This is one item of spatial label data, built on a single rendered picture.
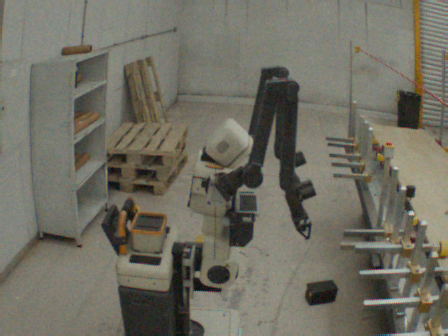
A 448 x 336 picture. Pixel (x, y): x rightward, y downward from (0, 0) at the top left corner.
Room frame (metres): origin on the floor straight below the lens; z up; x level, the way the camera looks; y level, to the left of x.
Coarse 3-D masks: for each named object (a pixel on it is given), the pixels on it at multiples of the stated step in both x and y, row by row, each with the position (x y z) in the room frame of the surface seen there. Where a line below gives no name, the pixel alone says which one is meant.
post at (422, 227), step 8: (424, 224) 1.74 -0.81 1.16; (424, 232) 1.74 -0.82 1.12; (416, 240) 1.76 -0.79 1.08; (416, 248) 1.74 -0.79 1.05; (416, 256) 1.74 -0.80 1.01; (416, 264) 1.74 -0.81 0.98; (408, 280) 1.74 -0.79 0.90; (408, 288) 1.74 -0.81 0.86; (408, 296) 1.74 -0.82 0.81; (400, 312) 1.74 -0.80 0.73
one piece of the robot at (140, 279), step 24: (120, 216) 2.20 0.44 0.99; (168, 240) 2.37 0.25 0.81; (120, 264) 2.07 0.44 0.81; (144, 264) 2.10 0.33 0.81; (168, 264) 2.13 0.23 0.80; (120, 288) 2.06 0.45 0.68; (144, 288) 2.05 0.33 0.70; (168, 288) 2.06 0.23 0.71; (144, 312) 2.05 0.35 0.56; (168, 312) 2.05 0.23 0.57
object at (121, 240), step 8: (112, 208) 2.39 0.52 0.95; (112, 216) 2.33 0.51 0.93; (128, 216) 2.45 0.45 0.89; (104, 224) 2.20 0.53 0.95; (112, 224) 2.27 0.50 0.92; (104, 232) 2.20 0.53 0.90; (112, 232) 2.22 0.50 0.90; (128, 232) 2.42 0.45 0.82; (112, 240) 2.20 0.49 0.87; (120, 240) 2.15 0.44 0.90
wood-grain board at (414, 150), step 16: (384, 128) 4.67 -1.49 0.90; (400, 128) 4.74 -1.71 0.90; (400, 144) 4.09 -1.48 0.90; (416, 144) 4.13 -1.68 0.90; (432, 144) 4.18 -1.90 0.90; (400, 160) 3.59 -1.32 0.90; (416, 160) 3.61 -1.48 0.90; (432, 160) 3.64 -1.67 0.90; (400, 176) 3.19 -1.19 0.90; (416, 176) 3.20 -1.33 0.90; (432, 176) 3.21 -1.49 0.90; (416, 192) 2.87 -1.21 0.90; (432, 192) 2.87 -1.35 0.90; (416, 208) 2.59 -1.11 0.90; (432, 208) 2.58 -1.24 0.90; (432, 224) 2.34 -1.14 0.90; (432, 240) 2.13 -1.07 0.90
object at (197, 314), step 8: (192, 312) 2.52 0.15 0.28; (200, 312) 2.53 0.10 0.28; (208, 312) 2.53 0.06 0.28; (216, 312) 2.54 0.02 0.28; (224, 312) 2.54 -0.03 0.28; (232, 312) 2.54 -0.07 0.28; (192, 320) 2.43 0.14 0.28; (200, 320) 2.44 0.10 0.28; (208, 320) 2.44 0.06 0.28; (216, 320) 2.44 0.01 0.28; (224, 320) 2.45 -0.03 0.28; (232, 320) 2.45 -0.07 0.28; (192, 328) 2.36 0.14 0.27; (200, 328) 2.36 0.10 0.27; (208, 328) 2.35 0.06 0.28; (216, 328) 2.35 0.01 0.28; (224, 328) 2.36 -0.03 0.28; (232, 328) 2.36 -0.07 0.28; (240, 328) 2.39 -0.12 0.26
